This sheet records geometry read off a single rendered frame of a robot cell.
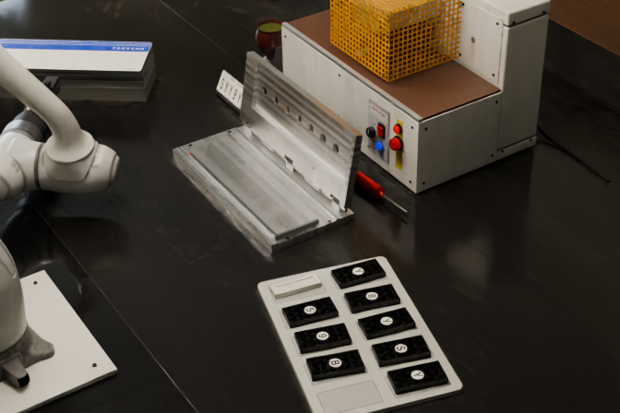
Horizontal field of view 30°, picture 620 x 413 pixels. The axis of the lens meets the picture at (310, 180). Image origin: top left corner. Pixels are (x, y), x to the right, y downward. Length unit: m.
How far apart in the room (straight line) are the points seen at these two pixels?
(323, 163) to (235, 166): 0.23
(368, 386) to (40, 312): 0.66
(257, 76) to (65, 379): 0.89
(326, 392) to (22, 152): 0.87
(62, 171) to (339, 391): 0.79
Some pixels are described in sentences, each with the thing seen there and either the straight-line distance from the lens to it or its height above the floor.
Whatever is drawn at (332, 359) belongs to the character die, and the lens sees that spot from 2.12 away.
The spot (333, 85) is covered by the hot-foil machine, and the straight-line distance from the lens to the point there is 2.70.
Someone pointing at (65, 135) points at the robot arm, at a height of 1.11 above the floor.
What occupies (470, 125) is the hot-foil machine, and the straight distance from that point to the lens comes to 2.56.
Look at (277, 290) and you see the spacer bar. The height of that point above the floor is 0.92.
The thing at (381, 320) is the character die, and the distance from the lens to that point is 2.20.
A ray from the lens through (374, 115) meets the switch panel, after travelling 2.58.
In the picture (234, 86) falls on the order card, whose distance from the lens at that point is 2.88.
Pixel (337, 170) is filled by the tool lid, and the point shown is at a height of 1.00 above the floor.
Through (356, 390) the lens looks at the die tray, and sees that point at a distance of 2.08.
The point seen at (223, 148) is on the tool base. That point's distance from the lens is 2.69.
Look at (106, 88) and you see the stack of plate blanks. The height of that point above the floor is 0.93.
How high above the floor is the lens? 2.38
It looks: 35 degrees down
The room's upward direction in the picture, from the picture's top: 1 degrees counter-clockwise
